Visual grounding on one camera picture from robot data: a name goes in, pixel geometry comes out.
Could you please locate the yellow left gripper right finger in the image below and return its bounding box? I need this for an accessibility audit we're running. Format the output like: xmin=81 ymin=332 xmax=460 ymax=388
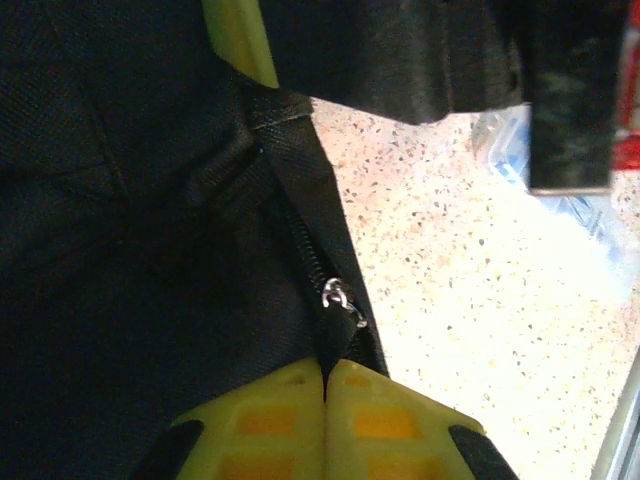
xmin=324 ymin=359 xmax=521 ymax=480

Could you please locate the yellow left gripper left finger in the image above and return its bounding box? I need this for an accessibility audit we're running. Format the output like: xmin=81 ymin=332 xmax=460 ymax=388
xmin=129 ymin=358 xmax=329 ymax=480

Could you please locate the black backpack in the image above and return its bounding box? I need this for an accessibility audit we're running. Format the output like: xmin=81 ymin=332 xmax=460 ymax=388
xmin=0 ymin=0 xmax=626 ymax=480

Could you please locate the clear plastic bag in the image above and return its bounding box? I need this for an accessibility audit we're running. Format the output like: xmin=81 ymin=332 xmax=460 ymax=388
xmin=469 ymin=102 xmax=631 ymax=271

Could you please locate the red object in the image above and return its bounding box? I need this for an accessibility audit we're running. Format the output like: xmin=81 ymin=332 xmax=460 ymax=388
xmin=614 ymin=0 xmax=640 ymax=172

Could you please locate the aluminium front rail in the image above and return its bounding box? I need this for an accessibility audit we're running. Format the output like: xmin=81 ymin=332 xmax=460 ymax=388
xmin=589 ymin=377 xmax=640 ymax=480

